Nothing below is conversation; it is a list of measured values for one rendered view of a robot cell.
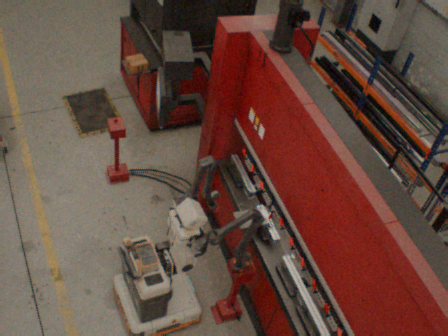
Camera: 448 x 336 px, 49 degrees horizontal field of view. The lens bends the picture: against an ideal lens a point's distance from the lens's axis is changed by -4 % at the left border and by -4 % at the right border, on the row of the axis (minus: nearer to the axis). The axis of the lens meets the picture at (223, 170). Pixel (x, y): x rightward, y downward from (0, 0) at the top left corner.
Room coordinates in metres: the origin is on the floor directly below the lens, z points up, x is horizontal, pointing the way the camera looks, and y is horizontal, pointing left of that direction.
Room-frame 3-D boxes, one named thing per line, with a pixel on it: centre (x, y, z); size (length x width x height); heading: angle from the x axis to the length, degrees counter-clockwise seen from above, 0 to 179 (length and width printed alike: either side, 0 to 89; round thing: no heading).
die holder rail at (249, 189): (3.44, -0.19, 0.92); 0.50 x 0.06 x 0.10; 28
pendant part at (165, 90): (3.76, 0.66, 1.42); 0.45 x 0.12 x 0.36; 16
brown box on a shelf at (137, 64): (4.77, 1.20, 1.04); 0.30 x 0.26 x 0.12; 32
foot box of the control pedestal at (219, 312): (2.51, -0.28, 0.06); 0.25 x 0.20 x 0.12; 118
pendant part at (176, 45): (3.83, 0.59, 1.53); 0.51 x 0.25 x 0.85; 16
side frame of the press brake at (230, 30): (3.89, -0.15, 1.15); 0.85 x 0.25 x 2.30; 118
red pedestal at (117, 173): (3.96, 1.18, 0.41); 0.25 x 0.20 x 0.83; 118
